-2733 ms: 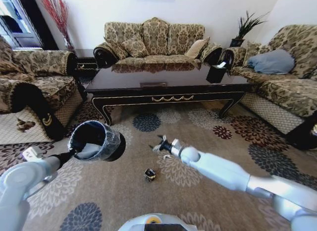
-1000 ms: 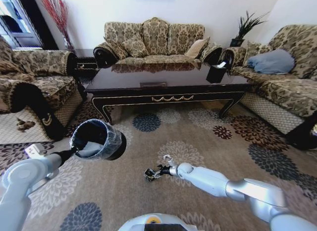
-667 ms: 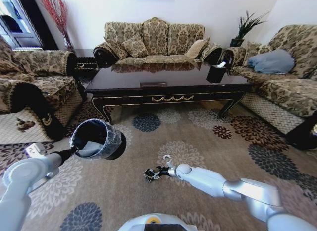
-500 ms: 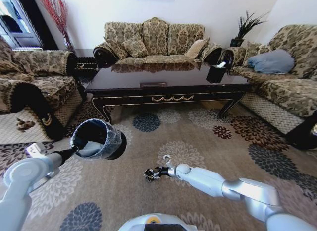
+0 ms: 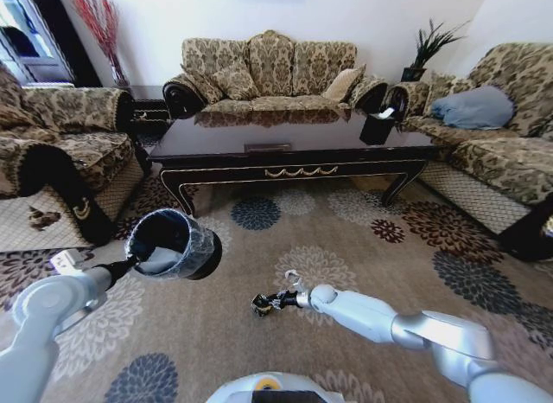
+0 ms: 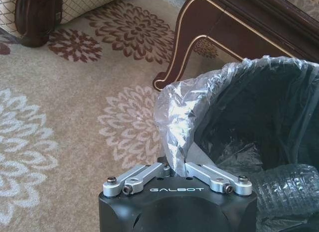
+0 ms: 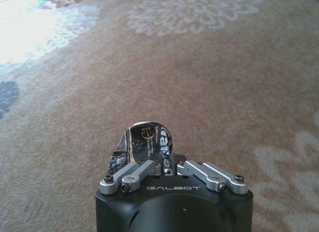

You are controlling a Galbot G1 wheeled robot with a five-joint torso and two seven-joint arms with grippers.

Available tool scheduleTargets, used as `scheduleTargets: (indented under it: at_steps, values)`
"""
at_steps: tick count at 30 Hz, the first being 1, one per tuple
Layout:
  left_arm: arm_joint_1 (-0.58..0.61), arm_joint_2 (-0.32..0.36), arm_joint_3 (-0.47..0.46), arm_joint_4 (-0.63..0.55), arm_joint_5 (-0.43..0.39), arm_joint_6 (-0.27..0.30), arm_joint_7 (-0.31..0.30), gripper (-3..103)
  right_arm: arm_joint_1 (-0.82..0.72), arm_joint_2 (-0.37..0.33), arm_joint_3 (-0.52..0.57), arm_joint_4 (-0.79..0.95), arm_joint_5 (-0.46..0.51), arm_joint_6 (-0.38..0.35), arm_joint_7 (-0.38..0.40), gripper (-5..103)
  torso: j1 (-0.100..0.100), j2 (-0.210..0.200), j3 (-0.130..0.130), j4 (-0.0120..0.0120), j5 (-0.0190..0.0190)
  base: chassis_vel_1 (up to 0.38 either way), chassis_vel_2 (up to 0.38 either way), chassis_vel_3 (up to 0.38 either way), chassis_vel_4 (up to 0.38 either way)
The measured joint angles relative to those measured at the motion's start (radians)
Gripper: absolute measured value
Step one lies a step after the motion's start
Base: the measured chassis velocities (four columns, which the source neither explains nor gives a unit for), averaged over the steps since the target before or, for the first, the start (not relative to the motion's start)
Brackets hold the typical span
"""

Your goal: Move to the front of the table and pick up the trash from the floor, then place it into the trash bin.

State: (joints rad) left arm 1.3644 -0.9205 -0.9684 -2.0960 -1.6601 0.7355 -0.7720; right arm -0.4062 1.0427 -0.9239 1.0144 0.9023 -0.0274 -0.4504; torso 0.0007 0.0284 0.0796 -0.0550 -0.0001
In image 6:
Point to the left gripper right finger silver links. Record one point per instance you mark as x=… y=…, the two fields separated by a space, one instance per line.
x=219 y=179

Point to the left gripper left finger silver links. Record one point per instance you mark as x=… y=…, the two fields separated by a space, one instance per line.
x=135 y=177

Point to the black trash bin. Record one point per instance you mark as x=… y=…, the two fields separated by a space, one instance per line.
x=259 y=122

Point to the clear plastic bin liner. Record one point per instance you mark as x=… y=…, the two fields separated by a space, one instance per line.
x=189 y=110

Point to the floral patterned beige carpet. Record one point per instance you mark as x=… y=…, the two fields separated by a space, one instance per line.
x=74 y=105

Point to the dark wooden carved table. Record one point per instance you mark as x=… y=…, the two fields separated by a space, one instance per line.
x=239 y=30

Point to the dark wooden sofa leg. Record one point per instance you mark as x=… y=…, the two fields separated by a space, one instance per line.
x=36 y=18

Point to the beige quilted sofa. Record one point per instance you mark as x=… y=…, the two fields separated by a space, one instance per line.
x=40 y=8

